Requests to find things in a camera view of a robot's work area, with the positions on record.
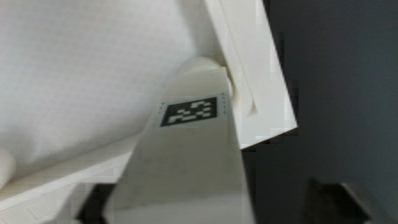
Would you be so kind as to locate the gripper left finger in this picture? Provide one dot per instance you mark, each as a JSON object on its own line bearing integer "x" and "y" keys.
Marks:
{"x": 92, "y": 214}

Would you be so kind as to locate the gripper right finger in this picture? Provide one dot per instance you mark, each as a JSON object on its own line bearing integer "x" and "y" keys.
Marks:
{"x": 332, "y": 207}

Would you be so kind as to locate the white leg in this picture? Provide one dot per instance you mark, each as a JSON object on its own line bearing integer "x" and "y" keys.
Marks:
{"x": 184, "y": 185}

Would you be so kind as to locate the white square desk top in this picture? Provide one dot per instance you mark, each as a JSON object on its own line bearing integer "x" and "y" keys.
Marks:
{"x": 92, "y": 53}

